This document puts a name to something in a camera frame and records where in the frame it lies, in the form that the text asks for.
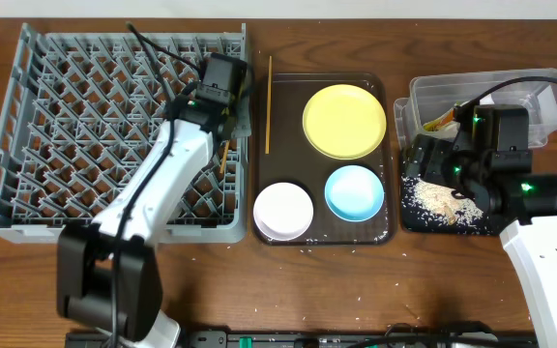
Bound green orange snack wrapper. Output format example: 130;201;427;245
423;103;459;132

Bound wooden chopstick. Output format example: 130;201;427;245
220;140;230;174
264;55;273;155

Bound rice and nut shells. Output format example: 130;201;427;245
401;177;484;227

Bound white pink bowl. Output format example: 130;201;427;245
253;182;314;242

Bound light blue bowl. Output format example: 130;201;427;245
324;165;386;222

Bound white paper napkin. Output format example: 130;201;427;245
480;95;494;105

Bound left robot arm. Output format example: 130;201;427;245
56;53;254;347

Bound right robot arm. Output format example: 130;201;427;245
402;104;557;347

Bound clear plastic waste bin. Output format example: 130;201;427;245
394;68;557;149

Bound grey plastic dishwasher rack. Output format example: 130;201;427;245
0;25;249;244

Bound black rectangular tray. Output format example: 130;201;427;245
399;153;501;236

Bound dark brown serving tray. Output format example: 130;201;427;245
254;72;398;247

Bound yellow round plate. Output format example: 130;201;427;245
302;84;387;160

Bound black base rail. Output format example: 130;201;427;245
64;323;541;348

